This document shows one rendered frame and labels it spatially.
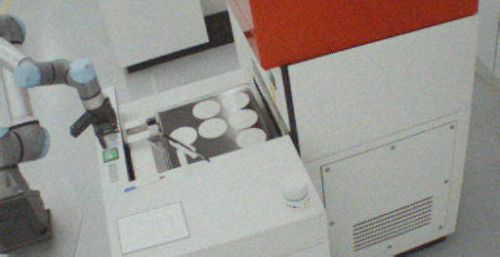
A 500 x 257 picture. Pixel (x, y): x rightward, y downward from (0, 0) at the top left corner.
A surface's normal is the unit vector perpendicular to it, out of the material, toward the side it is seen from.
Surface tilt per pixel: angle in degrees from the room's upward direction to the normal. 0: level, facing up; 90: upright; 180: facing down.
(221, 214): 0
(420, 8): 90
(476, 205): 0
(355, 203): 90
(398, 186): 90
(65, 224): 0
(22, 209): 90
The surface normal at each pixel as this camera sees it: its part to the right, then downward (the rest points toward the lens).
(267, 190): -0.15, -0.76
